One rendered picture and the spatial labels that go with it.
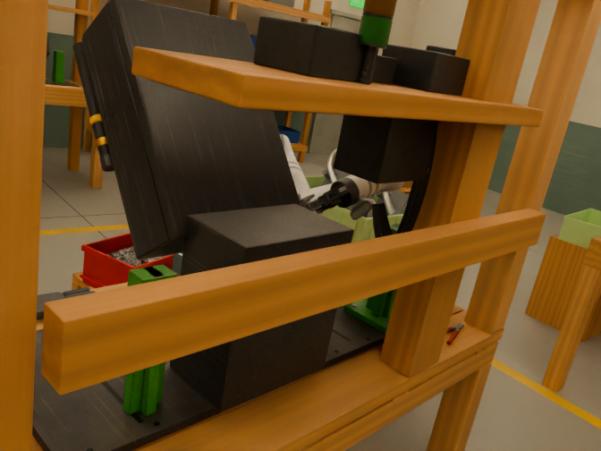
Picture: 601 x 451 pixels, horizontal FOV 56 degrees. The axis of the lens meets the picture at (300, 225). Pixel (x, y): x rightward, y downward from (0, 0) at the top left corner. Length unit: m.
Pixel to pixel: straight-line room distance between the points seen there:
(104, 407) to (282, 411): 0.34
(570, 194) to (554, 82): 7.03
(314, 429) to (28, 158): 0.79
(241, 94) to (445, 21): 9.32
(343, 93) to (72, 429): 0.72
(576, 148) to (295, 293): 7.89
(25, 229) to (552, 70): 1.35
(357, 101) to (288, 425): 0.65
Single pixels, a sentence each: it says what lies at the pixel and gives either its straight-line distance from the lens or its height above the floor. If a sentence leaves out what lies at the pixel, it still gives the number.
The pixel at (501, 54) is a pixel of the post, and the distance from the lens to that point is 1.26.
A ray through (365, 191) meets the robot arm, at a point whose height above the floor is 1.26.
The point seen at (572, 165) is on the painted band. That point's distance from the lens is 8.62.
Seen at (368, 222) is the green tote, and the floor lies 0.94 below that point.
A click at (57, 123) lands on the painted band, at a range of 7.04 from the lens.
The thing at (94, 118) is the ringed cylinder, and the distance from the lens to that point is 1.34.
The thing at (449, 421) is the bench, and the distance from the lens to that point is 1.95.
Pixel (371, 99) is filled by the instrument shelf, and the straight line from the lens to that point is 0.85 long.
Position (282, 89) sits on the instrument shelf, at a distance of 0.71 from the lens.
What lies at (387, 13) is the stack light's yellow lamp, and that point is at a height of 1.65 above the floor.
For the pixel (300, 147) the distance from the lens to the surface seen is 8.05.
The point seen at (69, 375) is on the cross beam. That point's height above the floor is 1.21.
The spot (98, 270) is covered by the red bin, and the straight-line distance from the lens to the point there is 1.76.
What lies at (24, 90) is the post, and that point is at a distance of 0.59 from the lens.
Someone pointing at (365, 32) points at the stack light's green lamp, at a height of 1.62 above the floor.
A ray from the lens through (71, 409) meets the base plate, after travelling 1.14.
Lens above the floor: 1.58
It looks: 17 degrees down
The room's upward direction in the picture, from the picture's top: 10 degrees clockwise
